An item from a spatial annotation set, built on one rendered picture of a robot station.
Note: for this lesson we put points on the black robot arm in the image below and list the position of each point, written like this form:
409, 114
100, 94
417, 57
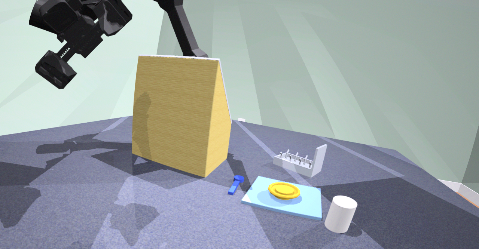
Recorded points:
56, 16

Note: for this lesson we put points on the white dish rack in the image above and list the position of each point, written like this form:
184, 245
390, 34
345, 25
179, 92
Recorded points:
302, 165

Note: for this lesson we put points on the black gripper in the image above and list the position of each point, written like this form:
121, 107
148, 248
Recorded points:
82, 38

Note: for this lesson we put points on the white cylinder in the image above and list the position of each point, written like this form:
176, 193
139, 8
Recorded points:
340, 214

